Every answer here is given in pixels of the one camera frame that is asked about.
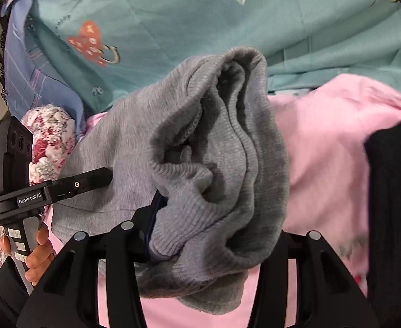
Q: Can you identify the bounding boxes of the grey sweatpants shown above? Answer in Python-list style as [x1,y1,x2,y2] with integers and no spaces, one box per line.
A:
[51,47,289,315]

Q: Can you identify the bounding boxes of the person's left hand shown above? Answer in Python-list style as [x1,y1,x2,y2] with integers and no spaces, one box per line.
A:
[25,223,56,286]

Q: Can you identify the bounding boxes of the red floral bolster pillow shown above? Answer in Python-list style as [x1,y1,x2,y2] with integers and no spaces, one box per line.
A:
[0,104,77,270]

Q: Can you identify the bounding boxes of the blue plaid pillow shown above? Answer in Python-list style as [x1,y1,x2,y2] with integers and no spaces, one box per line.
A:
[2,0,86,138]

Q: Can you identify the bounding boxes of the black garment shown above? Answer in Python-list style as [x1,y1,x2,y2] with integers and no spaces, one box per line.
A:
[364,122,401,327]

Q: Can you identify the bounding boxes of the teal heart-print quilt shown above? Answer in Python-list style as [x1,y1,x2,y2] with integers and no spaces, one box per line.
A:
[15,0,401,113]

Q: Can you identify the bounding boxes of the pink floral bed sheet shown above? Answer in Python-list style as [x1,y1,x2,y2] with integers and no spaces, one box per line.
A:
[45,72,401,328]

